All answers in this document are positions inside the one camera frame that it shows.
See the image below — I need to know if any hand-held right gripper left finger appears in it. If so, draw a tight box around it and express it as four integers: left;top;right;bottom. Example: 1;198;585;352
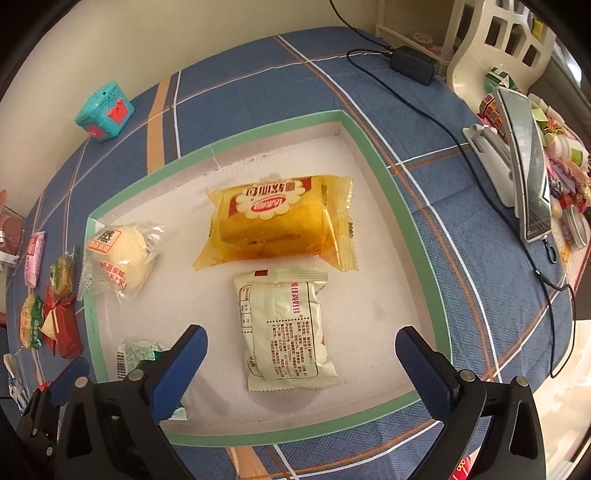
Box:
55;324;209;480

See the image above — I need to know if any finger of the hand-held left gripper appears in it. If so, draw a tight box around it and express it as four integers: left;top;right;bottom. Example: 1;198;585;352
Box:
16;356;91;467

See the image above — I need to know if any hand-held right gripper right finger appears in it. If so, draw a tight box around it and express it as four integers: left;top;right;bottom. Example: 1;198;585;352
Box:
394;326;548;480

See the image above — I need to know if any large red snack packet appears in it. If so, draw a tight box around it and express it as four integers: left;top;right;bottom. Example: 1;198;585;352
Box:
41;292;83;360

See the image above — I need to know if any green and white snack packet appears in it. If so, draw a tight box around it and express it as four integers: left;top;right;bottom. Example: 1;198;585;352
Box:
115;339;191;422

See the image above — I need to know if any yellow snack packet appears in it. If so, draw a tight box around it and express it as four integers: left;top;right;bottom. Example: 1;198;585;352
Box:
19;293;46;350

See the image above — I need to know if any green-rimmed cardboard box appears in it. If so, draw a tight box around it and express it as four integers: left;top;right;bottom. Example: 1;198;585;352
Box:
84;110;453;448

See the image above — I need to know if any red printed bag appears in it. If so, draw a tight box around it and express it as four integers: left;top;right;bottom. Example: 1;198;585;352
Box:
455;455;481;480

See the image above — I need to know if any pink snack packet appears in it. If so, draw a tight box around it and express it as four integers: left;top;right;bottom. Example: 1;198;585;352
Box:
24;232;47;289

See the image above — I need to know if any clear steamed bun packet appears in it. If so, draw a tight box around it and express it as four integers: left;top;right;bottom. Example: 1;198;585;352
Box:
76;220;168;305

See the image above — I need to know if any clear pink box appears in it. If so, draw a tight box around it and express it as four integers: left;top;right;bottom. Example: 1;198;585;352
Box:
0;205;26;260

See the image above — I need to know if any yellow bread packet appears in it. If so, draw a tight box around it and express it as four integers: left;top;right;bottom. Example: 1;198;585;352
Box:
193;174;360;273

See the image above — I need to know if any white phone stand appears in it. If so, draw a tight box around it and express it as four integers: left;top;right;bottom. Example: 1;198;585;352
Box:
463;124;518;208

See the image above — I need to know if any pile of colourful trinkets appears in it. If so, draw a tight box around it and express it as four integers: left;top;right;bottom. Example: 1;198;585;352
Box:
480;65;591;252

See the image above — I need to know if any smartphone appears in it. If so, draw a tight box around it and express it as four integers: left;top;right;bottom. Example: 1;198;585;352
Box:
496;87;552;243

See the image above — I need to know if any teal toy box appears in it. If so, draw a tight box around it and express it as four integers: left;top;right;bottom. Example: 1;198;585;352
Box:
75;82;136;143

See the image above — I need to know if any black power adapter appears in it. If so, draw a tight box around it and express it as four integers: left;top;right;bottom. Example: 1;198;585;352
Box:
390;45;441;86

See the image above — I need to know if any thin black cable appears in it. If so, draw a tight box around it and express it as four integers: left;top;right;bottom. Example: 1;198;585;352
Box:
329;0;394;49
346;46;577;379

